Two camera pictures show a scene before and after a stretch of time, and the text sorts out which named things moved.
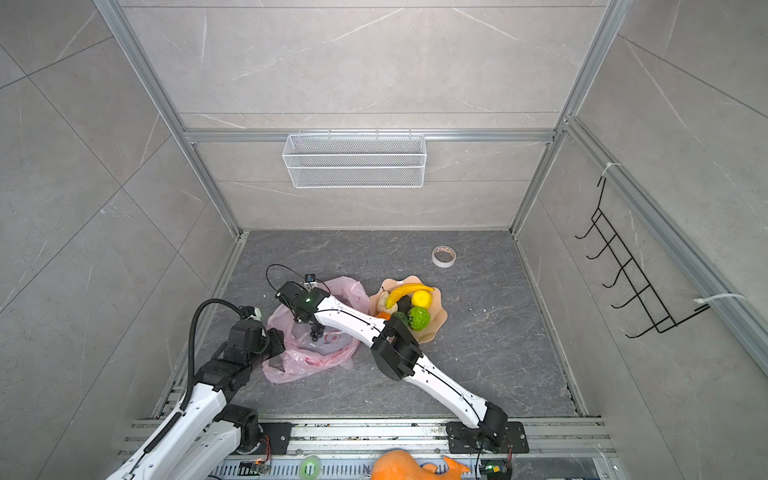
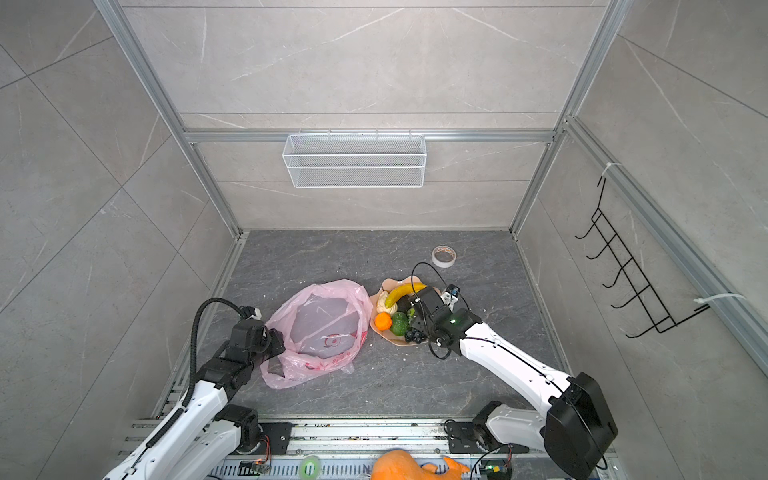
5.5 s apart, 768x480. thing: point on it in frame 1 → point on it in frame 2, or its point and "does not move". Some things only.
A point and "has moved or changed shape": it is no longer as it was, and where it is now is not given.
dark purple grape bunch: [316, 332] has moved or changed shape
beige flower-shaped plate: [437, 312] does not move
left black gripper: [277, 341] does not move
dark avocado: [404, 304] does not move
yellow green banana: [405, 290] does not move
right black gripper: [297, 316] → [418, 322]
